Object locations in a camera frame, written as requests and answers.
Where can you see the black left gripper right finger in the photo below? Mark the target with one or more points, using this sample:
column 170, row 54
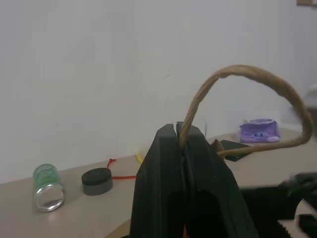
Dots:
column 210, row 178

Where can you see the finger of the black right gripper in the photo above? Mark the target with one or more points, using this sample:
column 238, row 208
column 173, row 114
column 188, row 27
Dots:
column 301, row 184
column 308, row 224

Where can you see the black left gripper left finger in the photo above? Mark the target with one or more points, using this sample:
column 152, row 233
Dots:
column 156, row 178

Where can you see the yellow strip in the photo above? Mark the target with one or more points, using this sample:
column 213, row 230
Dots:
column 139, row 157

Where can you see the black flat card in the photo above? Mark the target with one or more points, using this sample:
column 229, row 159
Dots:
column 235, row 148

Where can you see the black round foam disc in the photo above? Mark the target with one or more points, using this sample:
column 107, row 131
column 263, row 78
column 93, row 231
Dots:
column 97, row 181

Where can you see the purple packet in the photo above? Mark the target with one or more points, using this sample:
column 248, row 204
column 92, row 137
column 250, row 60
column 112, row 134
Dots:
column 258, row 131

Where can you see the green drink can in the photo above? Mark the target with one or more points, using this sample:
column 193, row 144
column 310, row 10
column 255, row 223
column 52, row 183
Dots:
column 47, row 184

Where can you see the brown cardboard piece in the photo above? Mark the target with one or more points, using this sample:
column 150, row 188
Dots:
column 304, row 2

